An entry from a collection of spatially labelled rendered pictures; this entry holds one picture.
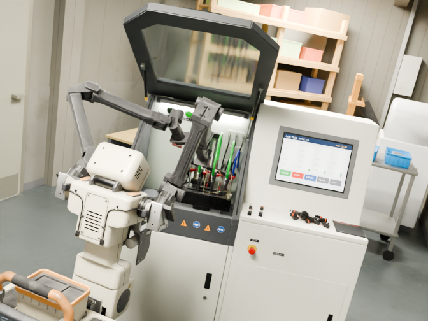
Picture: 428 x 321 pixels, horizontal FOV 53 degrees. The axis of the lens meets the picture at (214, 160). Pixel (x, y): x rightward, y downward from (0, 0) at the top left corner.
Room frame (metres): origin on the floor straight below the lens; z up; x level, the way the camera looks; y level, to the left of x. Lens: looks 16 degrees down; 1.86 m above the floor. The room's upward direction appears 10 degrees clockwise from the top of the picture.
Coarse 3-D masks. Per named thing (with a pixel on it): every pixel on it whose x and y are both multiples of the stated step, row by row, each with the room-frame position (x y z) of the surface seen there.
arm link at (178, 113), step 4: (172, 112) 2.16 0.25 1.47; (176, 112) 2.16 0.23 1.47; (180, 112) 2.17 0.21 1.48; (160, 116) 2.09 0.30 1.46; (164, 116) 2.10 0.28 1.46; (172, 116) 2.14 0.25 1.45; (176, 116) 2.14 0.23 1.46; (180, 116) 2.15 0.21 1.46; (164, 120) 2.08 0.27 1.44; (168, 120) 2.09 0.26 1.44; (180, 120) 2.15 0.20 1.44; (168, 124) 2.09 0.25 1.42; (164, 128) 2.13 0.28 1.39
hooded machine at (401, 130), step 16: (400, 112) 5.23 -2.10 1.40; (416, 112) 5.20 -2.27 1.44; (384, 128) 5.65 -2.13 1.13; (400, 128) 5.18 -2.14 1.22; (416, 128) 5.13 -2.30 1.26; (384, 144) 5.15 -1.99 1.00; (400, 144) 5.10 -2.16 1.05; (416, 144) 5.08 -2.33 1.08; (416, 160) 5.03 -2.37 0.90; (384, 176) 5.12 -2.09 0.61; (400, 176) 5.06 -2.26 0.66; (416, 176) 5.01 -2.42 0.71; (368, 192) 5.16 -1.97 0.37; (384, 192) 5.10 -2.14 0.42; (400, 192) 5.05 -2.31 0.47; (416, 192) 4.99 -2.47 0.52; (368, 208) 5.14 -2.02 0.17; (384, 208) 5.08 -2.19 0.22; (400, 208) 5.03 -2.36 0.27; (416, 208) 4.98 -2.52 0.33; (400, 224) 5.02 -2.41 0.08
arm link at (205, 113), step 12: (204, 108) 1.60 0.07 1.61; (216, 108) 1.62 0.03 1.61; (192, 120) 1.58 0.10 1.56; (204, 120) 1.56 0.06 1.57; (192, 132) 1.59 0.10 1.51; (192, 144) 1.59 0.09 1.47; (180, 156) 1.62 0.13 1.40; (192, 156) 1.61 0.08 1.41; (180, 168) 1.63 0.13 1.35; (180, 180) 1.64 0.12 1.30; (180, 192) 1.65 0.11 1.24
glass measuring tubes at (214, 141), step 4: (216, 136) 2.68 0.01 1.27; (212, 140) 2.69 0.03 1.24; (216, 140) 2.69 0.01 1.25; (212, 144) 2.69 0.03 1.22; (216, 144) 2.68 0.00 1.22; (208, 148) 2.71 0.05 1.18; (212, 148) 2.71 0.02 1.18; (216, 148) 2.68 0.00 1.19; (212, 152) 2.71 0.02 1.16; (212, 156) 2.71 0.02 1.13; (212, 160) 2.69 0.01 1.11; (208, 164) 2.69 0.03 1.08; (212, 164) 2.68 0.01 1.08; (196, 168) 2.69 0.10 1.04; (192, 172) 2.71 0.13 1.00; (196, 172) 2.69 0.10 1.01; (192, 176) 2.71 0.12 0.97; (196, 176) 2.71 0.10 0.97; (204, 176) 2.69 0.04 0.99; (208, 176) 2.71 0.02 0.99; (192, 180) 2.68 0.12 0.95; (196, 180) 2.68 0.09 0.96; (208, 180) 2.69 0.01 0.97; (196, 184) 2.68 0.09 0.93; (208, 184) 2.68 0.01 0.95
